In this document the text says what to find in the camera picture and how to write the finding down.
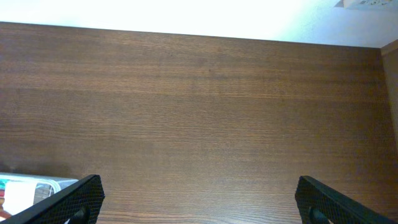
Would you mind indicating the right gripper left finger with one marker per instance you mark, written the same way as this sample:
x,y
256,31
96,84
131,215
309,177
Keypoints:
x,y
78,203

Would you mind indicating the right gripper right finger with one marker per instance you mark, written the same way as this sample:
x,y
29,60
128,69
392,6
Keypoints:
x,y
319,203

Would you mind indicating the screwdriver set clear pack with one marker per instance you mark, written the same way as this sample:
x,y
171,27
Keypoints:
x,y
16,196

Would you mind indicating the clear plastic container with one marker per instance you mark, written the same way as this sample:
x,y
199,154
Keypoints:
x,y
46,185

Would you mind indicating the white wall thermostat panel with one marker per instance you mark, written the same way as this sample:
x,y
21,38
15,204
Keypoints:
x,y
368,5

